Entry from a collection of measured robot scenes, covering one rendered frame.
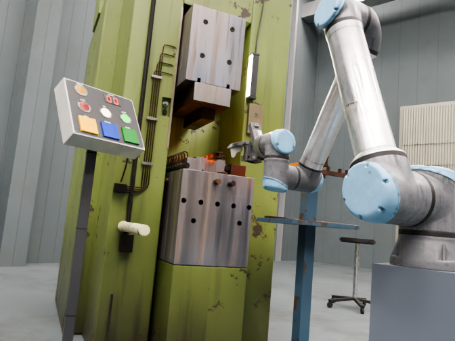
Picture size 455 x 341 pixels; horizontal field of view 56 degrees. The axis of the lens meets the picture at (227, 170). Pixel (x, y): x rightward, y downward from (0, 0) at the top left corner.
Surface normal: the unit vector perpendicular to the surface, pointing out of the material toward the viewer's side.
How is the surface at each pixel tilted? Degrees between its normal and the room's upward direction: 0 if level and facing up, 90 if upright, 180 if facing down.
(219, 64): 90
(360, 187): 95
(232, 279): 90
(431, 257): 70
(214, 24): 90
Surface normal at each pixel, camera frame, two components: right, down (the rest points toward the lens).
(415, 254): -0.61, -0.48
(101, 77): 0.41, -0.08
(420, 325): -0.64, -0.15
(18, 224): 0.77, -0.01
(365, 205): -0.84, -0.06
